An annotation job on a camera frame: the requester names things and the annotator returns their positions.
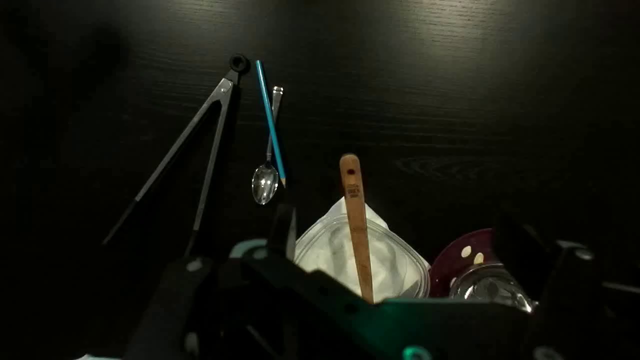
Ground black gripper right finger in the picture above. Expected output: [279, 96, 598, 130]
[495, 218, 602, 360]

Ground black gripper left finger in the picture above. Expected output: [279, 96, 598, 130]
[124, 204, 302, 360]

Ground shiny metal bowl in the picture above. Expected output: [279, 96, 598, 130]
[448, 259, 540, 315]

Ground maroon patterned plate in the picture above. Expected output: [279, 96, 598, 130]
[427, 226, 503, 299]

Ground metal spoon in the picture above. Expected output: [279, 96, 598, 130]
[250, 83, 287, 207]

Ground metal tongs with black tips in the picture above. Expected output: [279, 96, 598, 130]
[102, 53, 251, 259]

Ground clear plastic bowl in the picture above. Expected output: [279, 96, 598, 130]
[291, 196, 433, 305]

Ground wooden spatula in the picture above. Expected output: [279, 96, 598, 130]
[328, 149, 375, 305]

